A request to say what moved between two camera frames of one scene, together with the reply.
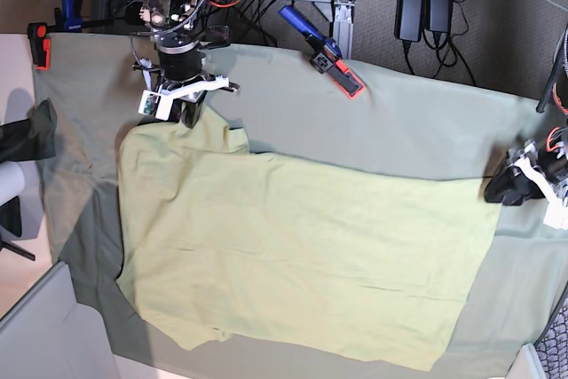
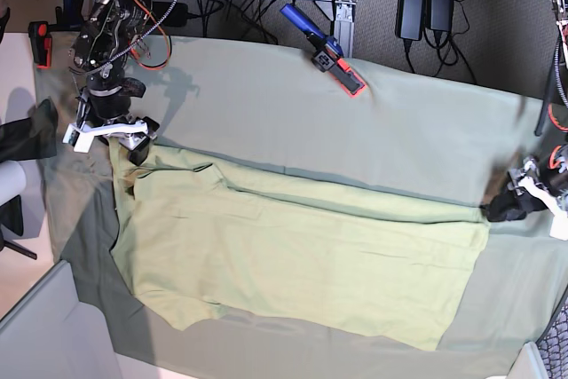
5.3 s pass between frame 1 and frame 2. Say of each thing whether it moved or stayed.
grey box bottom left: stayed
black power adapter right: stayed
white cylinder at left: stayed
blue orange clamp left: stayed
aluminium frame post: stayed
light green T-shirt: moved
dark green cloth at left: stayed
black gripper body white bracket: moved
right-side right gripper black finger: moved
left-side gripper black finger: moved
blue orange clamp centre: stayed
